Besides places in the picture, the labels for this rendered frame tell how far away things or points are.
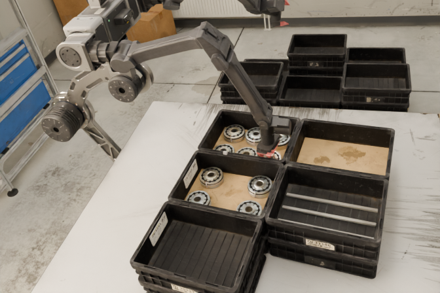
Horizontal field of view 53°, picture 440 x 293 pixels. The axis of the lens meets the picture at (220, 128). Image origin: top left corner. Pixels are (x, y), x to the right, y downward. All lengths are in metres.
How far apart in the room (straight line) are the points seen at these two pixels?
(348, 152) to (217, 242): 0.71
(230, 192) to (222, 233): 0.21
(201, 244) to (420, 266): 0.80
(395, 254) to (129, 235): 1.08
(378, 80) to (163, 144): 1.49
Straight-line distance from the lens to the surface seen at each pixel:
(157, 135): 2.44
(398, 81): 3.06
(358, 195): 1.82
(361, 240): 1.56
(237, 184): 1.88
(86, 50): 1.69
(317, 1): 4.72
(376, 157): 1.98
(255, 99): 1.63
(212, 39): 1.45
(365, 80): 3.06
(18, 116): 3.61
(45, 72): 3.77
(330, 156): 1.97
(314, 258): 1.72
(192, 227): 1.77
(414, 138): 2.30
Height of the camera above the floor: 2.18
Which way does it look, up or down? 38 degrees down
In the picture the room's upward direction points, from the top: 11 degrees counter-clockwise
